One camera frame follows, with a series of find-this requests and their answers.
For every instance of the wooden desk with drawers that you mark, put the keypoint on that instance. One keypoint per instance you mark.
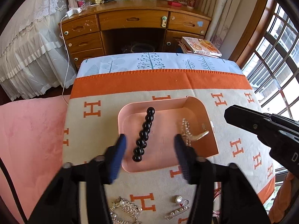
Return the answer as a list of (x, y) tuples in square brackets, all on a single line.
[(130, 26)]

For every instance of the beige curtain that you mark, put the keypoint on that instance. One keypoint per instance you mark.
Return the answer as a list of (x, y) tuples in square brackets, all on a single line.
[(222, 13)]

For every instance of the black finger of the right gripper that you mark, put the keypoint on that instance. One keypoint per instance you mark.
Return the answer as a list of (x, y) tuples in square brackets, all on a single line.
[(246, 119)]

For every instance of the round pearl earring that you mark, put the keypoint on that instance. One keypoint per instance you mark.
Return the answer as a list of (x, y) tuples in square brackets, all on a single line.
[(178, 199)]

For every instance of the orange H pattern blanket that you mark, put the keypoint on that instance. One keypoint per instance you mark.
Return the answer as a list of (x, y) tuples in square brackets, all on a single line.
[(92, 126)]

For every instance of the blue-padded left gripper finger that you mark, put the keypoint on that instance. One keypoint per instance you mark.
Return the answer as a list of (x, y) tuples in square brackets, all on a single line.
[(60, 201)]

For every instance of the silver rhinestone leaf hair comb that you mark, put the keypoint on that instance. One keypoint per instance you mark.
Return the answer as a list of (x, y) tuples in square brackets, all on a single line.
[(124, 211)]

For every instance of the pink bed cover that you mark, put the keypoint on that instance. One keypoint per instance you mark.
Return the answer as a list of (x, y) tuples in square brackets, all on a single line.
[(32, 133)]

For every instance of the pink jewelry tray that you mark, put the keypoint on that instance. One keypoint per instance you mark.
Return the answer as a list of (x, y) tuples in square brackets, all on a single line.
[(168, 117)]

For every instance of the orange cover book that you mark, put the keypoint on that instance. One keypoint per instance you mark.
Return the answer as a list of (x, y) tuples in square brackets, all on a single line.
[(199, 46)]

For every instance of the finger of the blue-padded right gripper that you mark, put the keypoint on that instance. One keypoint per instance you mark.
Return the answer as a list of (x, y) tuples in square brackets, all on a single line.
[(239, 201)]

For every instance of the window with dark grille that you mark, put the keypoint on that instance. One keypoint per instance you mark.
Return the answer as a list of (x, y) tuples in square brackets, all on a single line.
[(272, 68)]

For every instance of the white lace covered piano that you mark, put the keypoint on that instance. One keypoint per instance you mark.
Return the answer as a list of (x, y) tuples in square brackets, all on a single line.
[(33, 55)]

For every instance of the pearl safety pin brooch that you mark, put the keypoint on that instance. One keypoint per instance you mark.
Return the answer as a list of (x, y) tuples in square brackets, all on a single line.
[(183, 207)]

